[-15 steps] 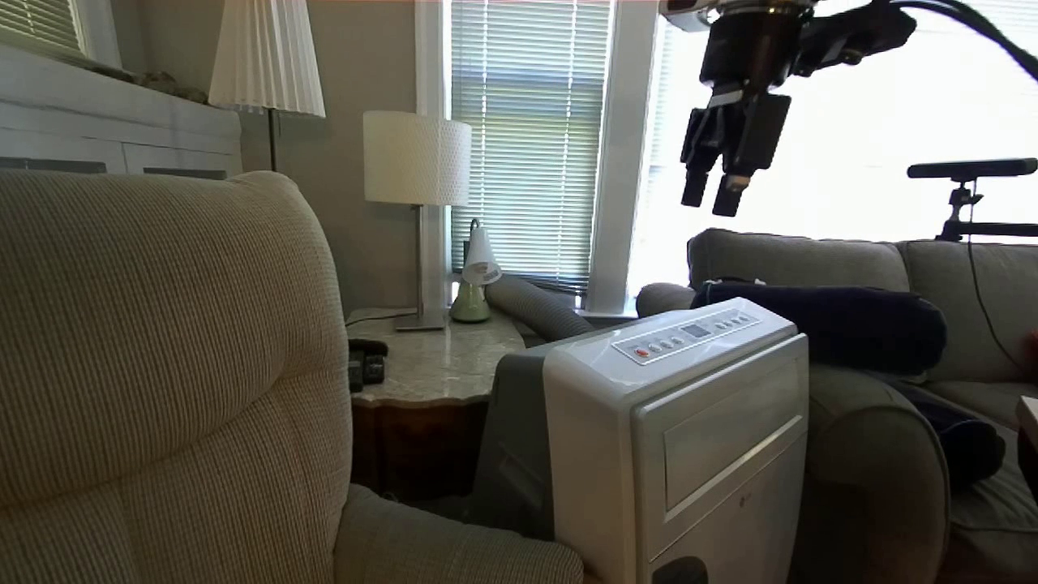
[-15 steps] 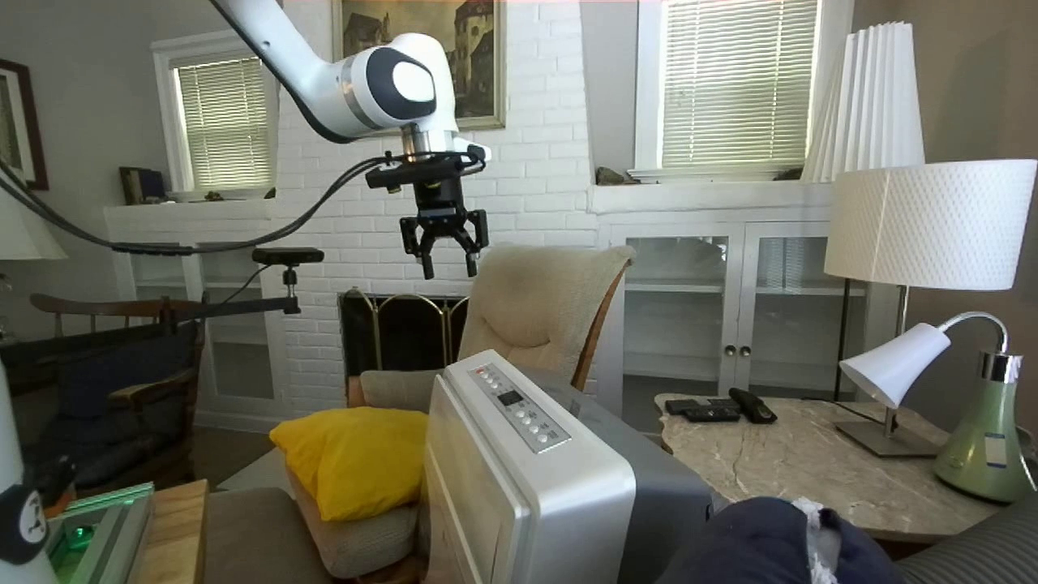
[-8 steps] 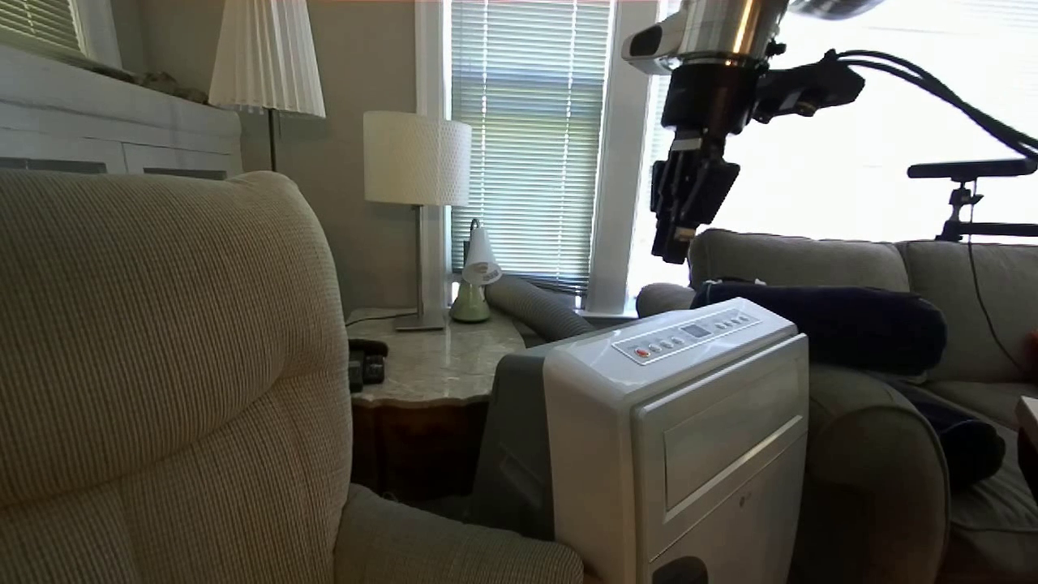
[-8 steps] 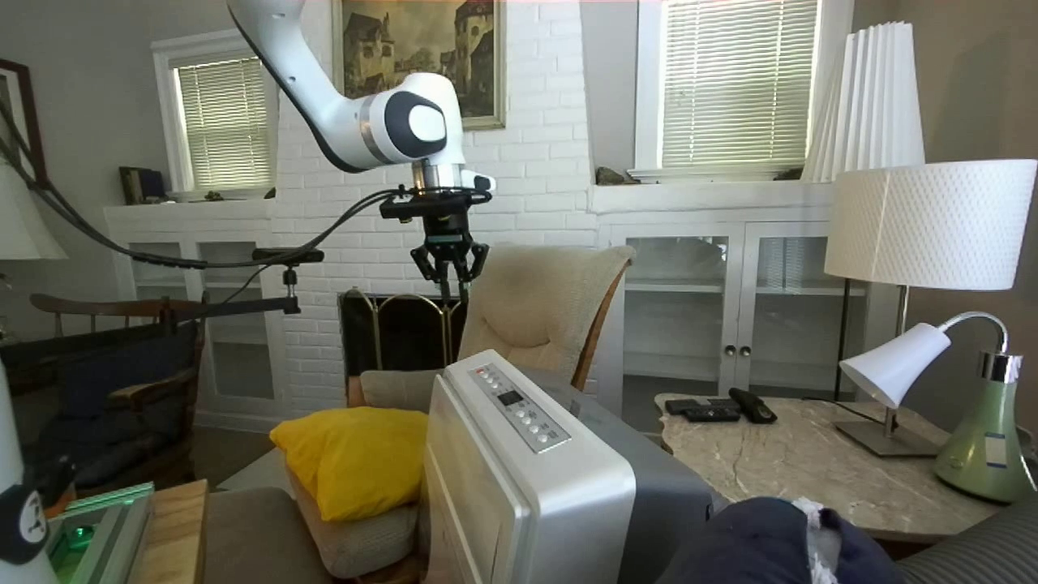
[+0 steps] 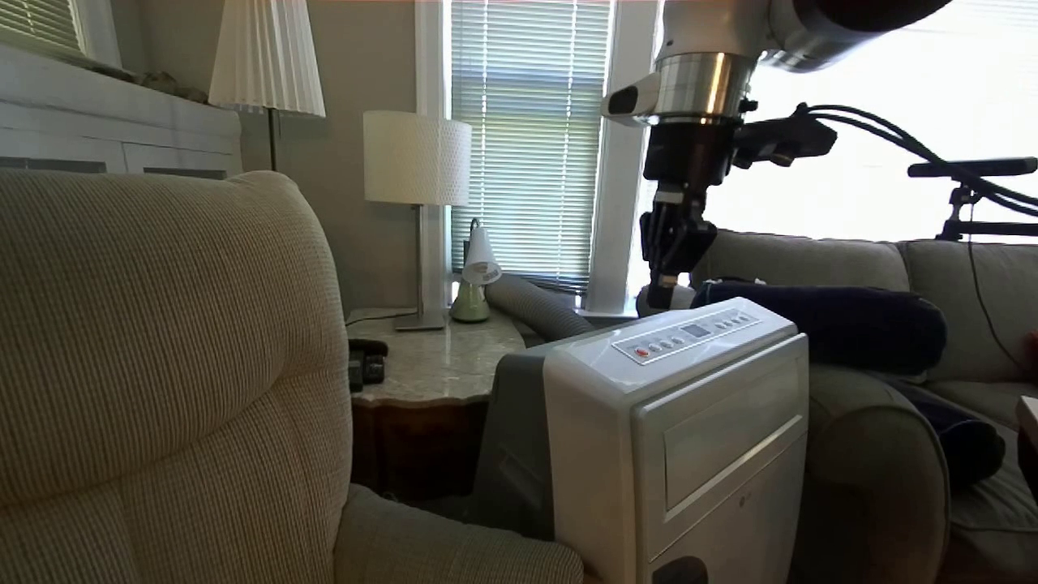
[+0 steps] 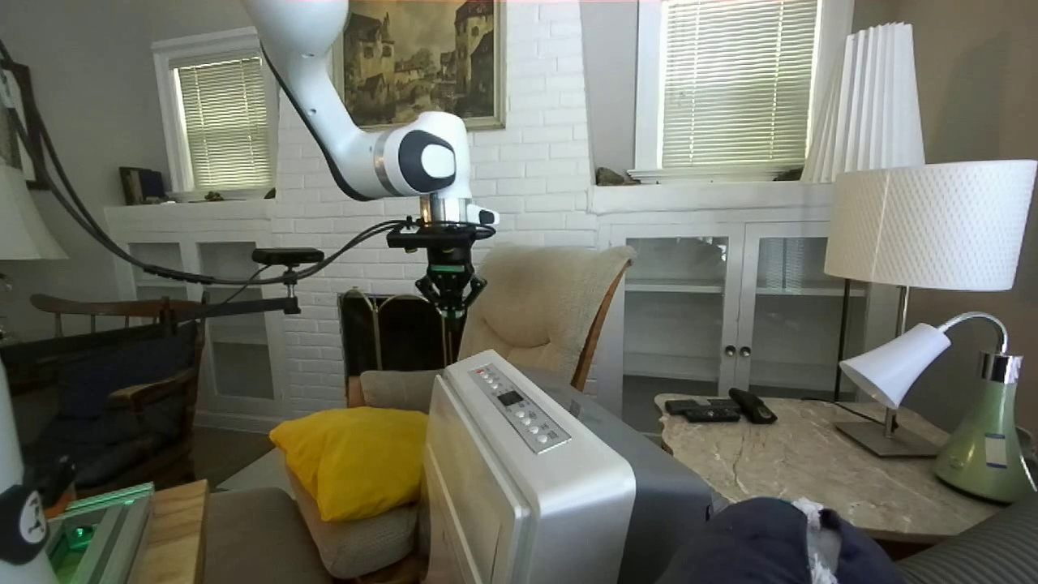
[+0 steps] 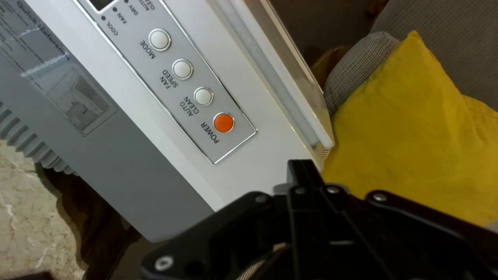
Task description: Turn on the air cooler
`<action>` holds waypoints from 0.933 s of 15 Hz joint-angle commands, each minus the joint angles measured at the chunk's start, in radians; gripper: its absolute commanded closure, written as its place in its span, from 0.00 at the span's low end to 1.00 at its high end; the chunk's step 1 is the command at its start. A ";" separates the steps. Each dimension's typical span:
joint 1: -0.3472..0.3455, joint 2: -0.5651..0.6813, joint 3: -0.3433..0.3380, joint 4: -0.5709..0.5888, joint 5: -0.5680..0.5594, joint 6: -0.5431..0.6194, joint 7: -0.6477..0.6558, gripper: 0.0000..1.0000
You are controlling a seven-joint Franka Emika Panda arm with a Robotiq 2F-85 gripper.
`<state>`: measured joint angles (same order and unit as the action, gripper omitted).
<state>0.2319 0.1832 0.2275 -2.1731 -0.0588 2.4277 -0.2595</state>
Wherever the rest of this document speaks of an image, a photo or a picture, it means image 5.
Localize table lamp cylinder shade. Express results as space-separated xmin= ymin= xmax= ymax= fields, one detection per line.
xmin=360 ymin=108 xmax=478 ymax=334

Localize beige fabric sofa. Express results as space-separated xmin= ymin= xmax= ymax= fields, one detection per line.
xmin=691 ymin=227 xmax=1038 ymax=584

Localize grey corrugated exhaust hose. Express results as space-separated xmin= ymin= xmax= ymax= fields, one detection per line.
xmin=483 ymin=274 xmax=597 ymax=344

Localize white wooden cabinet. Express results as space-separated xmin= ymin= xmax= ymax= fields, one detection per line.
xmin=0 ymin=43 xmax=245 ymax=178

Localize black cable bundle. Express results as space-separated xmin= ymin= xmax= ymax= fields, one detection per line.
xmin=804 ymin=102 xmax=1038 ymax=222

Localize white window blinds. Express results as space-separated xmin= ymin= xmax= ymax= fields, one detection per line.
xmin=0 ymin=0 xmax=123 ymax=67
xmin=450 ymin=0 xmax=613 ymax=278

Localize marble top side table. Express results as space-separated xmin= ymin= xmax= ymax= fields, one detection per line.
xmin=345 ymin=309 xmax=530 ymax=506

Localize small green white desk lamp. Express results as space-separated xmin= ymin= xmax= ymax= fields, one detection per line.
xmin=446 ymin=213 xmax=507 ymax=328

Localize dark blue bolster pillow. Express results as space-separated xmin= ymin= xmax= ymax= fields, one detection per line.
xmin=691 ymin=282 xmax=951 ymax=381

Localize white portable air cooler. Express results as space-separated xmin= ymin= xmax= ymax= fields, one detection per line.
xmin=475 ymin=296 xmax=813 ymax=584

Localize floor lamp pleated shade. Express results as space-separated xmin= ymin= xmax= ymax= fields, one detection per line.
xmin=204 ymin=0 xmax=331 ymax=175

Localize white window frame post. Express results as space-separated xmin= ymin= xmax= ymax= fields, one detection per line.
xmin=582 ymin=0 xmax=665 ymax=320

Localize beige ribbed armchair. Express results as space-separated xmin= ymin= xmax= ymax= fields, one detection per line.
xmin=0 ymin=165 xmax=586 ymax=584

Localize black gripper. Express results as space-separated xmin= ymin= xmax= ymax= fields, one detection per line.
xmin=636 ymin=117 xmax=749 ymax=319

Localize black metal stand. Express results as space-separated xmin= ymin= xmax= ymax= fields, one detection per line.
xmin=905 ymin=156 xmax=1038 ymax=242

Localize small black object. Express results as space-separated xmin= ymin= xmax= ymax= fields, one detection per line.
xmin=346 ymin=338 xmax=388 ymax=394

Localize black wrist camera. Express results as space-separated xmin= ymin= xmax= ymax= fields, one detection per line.
xmin=734 ymin=105 xmax=840 ymax=172

